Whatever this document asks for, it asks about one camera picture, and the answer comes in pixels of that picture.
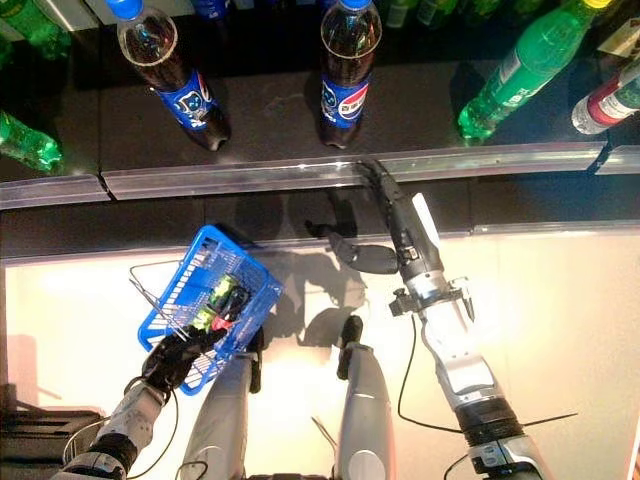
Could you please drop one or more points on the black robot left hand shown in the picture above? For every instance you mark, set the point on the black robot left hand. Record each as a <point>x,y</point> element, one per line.
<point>175,360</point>

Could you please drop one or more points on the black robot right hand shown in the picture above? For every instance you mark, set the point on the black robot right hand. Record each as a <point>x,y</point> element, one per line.
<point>415,240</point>

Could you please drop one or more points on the blue plastic shopping basket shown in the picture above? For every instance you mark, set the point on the blue plastic shopping basket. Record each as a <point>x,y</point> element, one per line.
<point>260,300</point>

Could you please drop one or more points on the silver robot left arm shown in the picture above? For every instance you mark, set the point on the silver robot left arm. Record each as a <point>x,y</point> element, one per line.
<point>130,415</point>

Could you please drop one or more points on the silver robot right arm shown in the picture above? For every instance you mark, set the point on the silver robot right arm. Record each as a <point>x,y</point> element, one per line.
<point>460,360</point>

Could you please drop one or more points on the green drink container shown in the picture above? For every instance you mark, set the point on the green drink container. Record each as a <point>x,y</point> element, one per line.
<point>222,287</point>

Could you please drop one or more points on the black floor equipment box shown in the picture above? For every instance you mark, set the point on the black floor equipment box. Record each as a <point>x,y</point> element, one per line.
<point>40,440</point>

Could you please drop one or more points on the silver robot right leg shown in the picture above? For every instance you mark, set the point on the silver robot right leg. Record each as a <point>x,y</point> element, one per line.
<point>365,400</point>

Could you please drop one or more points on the clear water bottle red cap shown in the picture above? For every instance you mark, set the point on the clear water bottle red cap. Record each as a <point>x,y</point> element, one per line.
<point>605,105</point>

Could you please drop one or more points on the small yellow snack pack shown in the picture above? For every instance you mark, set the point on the small yellow snack pack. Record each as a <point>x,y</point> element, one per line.
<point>620,40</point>

